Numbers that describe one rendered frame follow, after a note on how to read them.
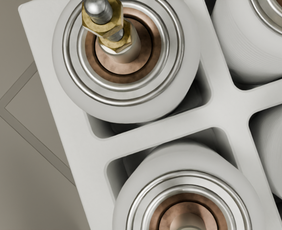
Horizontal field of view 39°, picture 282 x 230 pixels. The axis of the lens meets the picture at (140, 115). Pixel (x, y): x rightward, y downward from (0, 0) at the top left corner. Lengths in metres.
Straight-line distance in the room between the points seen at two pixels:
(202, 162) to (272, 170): 0.08
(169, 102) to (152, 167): 0.04
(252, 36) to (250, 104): 0.08
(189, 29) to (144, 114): 0.06
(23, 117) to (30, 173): 0.07
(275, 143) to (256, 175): 0.04
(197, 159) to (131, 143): 0.08
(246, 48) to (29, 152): 0.33
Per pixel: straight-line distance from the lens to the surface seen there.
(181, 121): 0.32
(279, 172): 0.29
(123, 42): 0.21
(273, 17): 0.26
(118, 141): 0.32
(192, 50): 0.25
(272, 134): 0.32
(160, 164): 0.25
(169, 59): 0.25
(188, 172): 0.24
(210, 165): 0.25
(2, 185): 0.55
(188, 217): 0.24
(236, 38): 0.29
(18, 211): 0.55
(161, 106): 0.25
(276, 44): 0.26
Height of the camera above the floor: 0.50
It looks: 85 degrees down
